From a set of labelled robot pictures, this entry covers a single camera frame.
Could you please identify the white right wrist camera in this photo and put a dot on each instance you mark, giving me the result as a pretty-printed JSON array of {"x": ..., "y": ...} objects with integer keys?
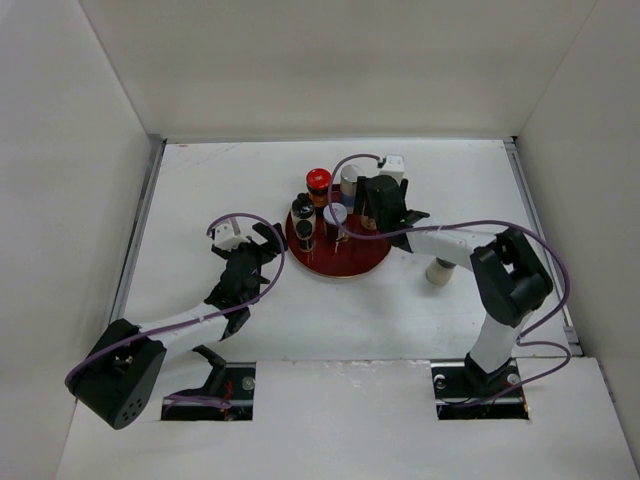
[{"x": 392, "y": 165}]

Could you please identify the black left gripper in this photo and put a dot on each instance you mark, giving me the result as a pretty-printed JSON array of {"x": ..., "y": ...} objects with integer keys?
[{"x": 266, "y": 254}]

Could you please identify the red-lid chili sauce jar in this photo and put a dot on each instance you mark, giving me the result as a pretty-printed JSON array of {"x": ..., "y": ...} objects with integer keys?
[{"x": 318, "y": 181}]

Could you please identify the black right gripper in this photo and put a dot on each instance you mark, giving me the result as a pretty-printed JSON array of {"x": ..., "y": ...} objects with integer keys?
[{"x": 362, "y": 193}]

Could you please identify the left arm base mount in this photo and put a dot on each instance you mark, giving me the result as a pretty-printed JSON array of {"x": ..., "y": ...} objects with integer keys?
[{"x": 226, "y": 395}]

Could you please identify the white-lid dark sauce jar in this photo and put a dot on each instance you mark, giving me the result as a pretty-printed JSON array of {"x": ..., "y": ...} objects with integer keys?
[{"x": 334, "y": 216}]

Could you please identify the small black-lid spice jar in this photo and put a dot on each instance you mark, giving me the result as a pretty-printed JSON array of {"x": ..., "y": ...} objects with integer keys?
[{"x": 304, "y": 231}]

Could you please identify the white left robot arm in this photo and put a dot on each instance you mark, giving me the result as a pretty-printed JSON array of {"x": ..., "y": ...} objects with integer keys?
[{"x": 131, "y": 364}]

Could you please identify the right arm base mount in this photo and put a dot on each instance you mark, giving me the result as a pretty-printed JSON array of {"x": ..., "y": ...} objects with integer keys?
[{"x": 457, "y": 398}]

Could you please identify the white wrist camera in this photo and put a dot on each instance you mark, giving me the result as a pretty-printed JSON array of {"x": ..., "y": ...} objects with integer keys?
[
  {"x": 228, "y": 234},
  {"x": 392, "y": 165}
]

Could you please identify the black-cap white powder bottle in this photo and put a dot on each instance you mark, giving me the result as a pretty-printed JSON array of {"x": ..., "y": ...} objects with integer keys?
[{"x": 302, "y": 208}]

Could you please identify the pink-lid jar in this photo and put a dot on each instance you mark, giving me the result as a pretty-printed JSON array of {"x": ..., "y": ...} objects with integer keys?
[{"x": 368, "y": 220}]

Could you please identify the chrome-cap white salt shaker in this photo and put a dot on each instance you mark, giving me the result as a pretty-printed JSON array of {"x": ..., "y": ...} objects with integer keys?
[{"x": 439, "y": 272}]

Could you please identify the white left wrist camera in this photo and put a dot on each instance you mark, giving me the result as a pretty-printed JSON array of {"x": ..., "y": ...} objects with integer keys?
[{"x": 228, "y": 234}]

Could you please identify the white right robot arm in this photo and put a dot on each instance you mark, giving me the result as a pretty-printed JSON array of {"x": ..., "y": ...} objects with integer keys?
[{"x": 510, "y": 278}]

